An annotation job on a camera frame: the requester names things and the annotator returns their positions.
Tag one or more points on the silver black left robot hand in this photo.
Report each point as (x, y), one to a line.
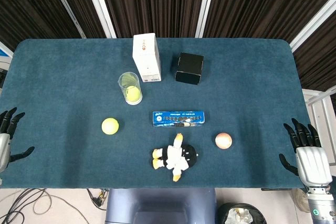
(4, 145)

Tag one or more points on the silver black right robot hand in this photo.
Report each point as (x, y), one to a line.
(312, 163)

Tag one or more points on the yellow tennis ball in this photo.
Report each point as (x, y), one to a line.
(110, 126)
(133, 94)

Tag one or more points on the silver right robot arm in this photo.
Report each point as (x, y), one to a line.
(321, 205)

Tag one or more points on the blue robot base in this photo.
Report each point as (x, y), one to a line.
(160, 205)

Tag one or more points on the peach coloured ball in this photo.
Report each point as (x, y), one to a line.
(223, 140)

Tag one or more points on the yellow tennis ball inside tube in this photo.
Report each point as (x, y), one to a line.
(133, 94)

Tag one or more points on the beige shoe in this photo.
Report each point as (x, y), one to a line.
(300, 200)

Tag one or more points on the white metal rack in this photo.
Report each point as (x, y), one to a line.
(319, 100)

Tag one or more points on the black trash bin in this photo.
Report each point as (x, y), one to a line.
(241, 214)

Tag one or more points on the blue table cloth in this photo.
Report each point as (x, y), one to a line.
(65, 77)

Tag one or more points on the black white plush toy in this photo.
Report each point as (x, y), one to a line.
(176, 155)

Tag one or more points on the clear plastic tube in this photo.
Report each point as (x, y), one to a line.
(128, 82)

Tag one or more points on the blue Oreo cookie pack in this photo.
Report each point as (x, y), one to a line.
(178, 118)

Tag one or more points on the black open cardboard box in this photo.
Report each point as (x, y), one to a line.
(189, 68)

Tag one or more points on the tall white carton box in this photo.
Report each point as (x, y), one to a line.
(146, 56)

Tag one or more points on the white partition post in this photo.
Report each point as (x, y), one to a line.
(312, 24)
(207, 3)
(99, 3)

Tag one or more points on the gray partition post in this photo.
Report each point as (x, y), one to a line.
(65, 5)

